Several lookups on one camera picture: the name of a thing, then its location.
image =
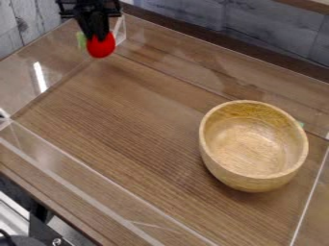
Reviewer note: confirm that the clear acrylic tray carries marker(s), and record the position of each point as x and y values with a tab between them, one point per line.
99	140

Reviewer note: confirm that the red felt fruit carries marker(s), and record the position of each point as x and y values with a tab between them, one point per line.
98	48

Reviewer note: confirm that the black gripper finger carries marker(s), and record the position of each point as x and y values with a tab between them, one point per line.
83	20
99	25

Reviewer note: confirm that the black metal clamp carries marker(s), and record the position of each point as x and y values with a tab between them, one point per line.
24	228

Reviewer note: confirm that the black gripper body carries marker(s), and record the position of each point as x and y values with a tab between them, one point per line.
109	6

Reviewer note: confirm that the light wooden bowl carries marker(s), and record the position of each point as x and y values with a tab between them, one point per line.
253	145

